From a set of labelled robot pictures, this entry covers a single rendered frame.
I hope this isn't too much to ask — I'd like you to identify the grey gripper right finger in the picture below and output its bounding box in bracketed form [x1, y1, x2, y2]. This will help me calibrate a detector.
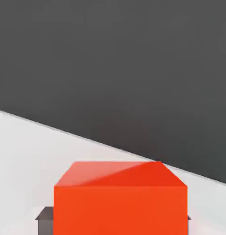
[187, 216, 203, 235]

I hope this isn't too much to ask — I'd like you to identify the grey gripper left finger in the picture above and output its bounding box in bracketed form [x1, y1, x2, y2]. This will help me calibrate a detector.
[25, 207, 55, 235]

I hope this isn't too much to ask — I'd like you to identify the small red cube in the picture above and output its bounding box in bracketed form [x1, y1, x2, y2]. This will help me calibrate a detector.
[53, 161, 188, 235]

